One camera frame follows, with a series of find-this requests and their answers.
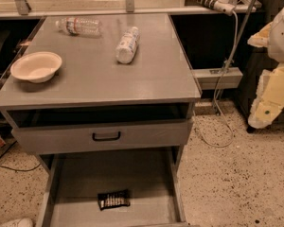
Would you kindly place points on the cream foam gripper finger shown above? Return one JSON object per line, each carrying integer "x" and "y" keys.
{"x": 261, "y": 38}
{"x": 269, "y": 101}

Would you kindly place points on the black rxbar chocolate wrapper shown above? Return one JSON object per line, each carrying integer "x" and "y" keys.
{"x": 114, "y": 199}

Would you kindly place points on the grey top drawer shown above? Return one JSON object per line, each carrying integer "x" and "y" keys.
{"x": 84, "y": 138}

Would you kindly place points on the grey drawer cabinet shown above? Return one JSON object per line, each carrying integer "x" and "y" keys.
{"x": 92, "y": 87}

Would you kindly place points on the grey open middle drawer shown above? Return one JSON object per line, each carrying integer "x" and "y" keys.
{"x": 119, "y": 188}

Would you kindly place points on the grey shelf counter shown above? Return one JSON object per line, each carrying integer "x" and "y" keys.
{"x": 85, "y": 3}

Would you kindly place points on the dark grey cabinet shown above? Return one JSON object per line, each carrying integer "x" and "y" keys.
{"x": 258, "y": 73}

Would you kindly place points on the metal support leg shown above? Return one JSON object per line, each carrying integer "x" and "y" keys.
{"x": 238, "y": 29}

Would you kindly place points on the white power strip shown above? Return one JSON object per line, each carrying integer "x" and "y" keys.
{"x": 223, "y": 6}

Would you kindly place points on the white labelled plastic bottle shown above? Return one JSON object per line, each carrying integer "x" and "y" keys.
{"x": 127, "y": 46}

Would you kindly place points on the clear plastic water bottle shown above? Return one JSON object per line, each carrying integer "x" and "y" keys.
{"x": 76, "y": 26}

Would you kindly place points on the white paper bowl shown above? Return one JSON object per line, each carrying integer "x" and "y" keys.
{"x": 36, "y": 67}

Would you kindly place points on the grey metal rail bracket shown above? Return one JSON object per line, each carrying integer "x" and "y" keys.
{"x": 212, "y": 78}

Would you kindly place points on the black drawer handle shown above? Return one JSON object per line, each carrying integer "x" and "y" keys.
{"x": 105, "y": 136}

